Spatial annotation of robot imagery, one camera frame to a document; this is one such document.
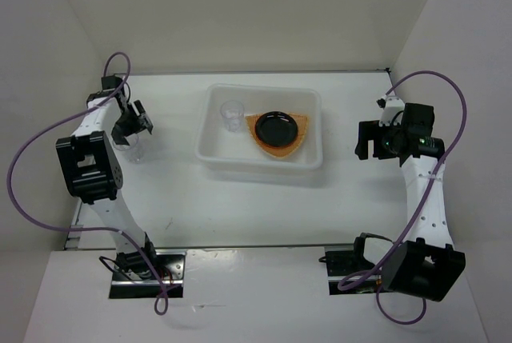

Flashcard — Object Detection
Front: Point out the clear plastic cup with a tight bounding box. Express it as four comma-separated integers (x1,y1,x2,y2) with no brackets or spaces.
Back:
220,100,244,132
113,134,143,163

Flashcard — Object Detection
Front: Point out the woven triangular bamboo plate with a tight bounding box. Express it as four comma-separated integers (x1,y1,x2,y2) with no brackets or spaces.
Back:
245,114,310,159

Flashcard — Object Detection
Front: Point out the black round plate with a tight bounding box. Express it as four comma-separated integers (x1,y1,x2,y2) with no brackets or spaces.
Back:
254,111,298,148

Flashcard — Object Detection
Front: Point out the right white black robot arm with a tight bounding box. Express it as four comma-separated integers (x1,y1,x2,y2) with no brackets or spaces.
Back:
355,98,466,302

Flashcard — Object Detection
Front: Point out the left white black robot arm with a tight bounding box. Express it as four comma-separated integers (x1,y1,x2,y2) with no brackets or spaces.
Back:
56,75,159,280

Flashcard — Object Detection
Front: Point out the translucent plastic bin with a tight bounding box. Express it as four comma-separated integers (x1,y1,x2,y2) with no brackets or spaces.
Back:
194,84,323,186

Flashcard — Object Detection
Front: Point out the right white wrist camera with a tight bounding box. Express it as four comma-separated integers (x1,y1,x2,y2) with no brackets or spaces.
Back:
377,95,405,127

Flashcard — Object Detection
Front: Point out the right metal base mount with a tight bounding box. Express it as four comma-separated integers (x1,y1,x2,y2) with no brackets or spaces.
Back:
318,244,378,296

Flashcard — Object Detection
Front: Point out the metal base mount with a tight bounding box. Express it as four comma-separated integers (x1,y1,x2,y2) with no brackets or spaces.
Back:
318,244,378,296
106,249,186,300

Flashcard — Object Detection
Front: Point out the left metal base mount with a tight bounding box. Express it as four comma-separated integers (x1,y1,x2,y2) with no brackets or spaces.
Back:
106,249,186,300

